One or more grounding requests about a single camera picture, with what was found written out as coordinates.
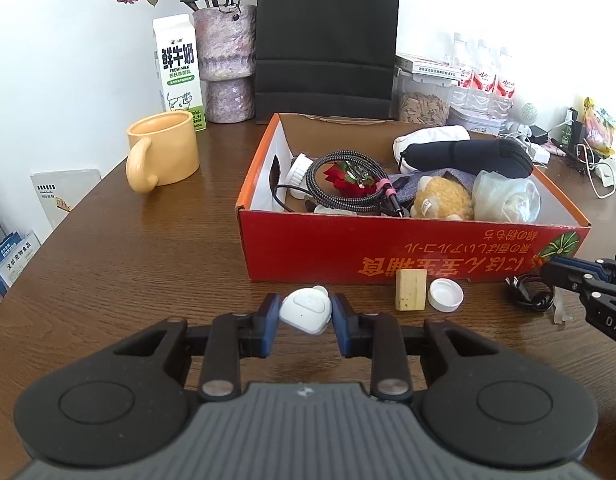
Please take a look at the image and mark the white cloth bag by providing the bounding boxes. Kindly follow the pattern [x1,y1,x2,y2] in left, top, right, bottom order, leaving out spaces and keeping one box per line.
[392,126,471,173]

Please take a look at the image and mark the small white plastic device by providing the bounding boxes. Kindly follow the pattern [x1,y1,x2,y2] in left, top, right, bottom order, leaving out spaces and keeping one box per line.
[278,285,335,336]

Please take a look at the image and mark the blue white packet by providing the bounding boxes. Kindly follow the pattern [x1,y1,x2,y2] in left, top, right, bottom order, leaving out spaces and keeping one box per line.
[0,230,41,296]

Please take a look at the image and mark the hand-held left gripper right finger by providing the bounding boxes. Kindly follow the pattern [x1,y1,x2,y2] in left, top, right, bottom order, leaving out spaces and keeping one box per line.
[330,294,503,402]

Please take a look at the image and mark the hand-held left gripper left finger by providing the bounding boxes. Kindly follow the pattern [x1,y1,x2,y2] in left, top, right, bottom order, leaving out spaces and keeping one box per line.
[110,294,282,402]

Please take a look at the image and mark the clear water bottle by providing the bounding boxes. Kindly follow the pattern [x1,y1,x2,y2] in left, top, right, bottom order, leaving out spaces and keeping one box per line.
[493,46,519,113]
[469,39,498,111]
[445,32,473,108]

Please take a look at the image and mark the clear seed container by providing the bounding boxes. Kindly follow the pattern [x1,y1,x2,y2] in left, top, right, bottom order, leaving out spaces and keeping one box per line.
[394,53,464,126]

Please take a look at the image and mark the red cardboard box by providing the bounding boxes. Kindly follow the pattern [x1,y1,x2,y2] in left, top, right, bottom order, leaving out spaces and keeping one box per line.
[235,112,591,283]

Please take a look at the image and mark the white flat carton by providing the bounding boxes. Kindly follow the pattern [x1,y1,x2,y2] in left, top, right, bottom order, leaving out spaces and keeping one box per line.
[30,167,101,228]

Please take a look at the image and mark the clear plastic scrap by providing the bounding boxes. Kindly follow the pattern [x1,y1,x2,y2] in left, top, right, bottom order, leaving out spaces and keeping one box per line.
[553,290,571,331]

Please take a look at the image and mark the black paper bag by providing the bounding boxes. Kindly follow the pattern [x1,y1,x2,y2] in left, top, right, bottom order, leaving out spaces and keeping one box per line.
[255,0,402,123]

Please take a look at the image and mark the black upright device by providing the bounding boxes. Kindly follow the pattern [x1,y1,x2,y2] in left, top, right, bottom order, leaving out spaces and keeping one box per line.
[560,107,586,153]

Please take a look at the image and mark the large white ribbed cap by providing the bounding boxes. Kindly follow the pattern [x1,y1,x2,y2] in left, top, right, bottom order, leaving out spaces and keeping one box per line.
[285,152,320,198]

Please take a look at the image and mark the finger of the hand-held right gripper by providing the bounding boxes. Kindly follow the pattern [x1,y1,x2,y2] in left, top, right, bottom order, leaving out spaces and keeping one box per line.
[595,255,616,291]
[540,256,616,306]

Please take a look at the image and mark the yellow white plush toy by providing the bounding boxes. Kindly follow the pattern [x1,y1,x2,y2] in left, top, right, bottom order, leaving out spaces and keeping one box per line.
[410,176,475,221]

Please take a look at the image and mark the white green milk carton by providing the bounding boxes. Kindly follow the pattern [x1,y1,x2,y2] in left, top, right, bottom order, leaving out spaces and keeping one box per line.
[152,14,209,133]

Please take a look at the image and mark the small white plastic cap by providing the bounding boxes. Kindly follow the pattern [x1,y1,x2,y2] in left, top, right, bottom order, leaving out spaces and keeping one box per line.
[427,279,464,313]

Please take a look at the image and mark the thin black cable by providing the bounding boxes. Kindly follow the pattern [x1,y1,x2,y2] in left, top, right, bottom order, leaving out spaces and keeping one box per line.
[508,270,556,312]

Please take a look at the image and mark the black braided usb cable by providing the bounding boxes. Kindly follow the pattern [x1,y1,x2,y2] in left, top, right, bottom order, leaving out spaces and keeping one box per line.
[274,149,404,218]

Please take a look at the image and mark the yellow snack packet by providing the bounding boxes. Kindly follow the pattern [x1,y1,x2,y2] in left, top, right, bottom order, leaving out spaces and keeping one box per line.
[580,97,616,157]

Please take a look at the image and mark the purple mottled vase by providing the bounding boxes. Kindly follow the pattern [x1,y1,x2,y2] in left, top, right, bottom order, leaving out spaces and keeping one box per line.
[193,4,258,124]

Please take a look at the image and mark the clear bag with green mask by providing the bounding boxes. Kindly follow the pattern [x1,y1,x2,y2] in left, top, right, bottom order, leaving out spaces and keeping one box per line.
[472,170,543,223]

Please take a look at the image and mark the red artificial rose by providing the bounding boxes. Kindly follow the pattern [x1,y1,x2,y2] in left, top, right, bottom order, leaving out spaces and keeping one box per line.
[322,160,379,196]

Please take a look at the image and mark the white charger with cable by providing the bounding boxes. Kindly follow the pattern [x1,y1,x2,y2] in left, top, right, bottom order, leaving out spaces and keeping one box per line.
[575,142,616,200]

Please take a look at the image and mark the cork block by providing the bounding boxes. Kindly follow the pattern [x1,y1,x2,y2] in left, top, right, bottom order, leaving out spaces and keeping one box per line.
[395,269,429,313]

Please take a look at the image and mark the dark blue zip pouch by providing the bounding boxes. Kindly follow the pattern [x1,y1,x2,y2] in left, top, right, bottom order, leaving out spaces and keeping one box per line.
[403,137,536,178]

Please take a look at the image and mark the yellow ceramic mug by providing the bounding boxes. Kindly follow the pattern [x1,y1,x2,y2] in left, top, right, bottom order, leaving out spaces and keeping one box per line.
[126,110,201,193]

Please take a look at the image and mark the purple fabric drawstring pouch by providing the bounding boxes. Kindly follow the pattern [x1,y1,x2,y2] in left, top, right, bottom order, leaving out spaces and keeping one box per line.
[388,167,476,196]

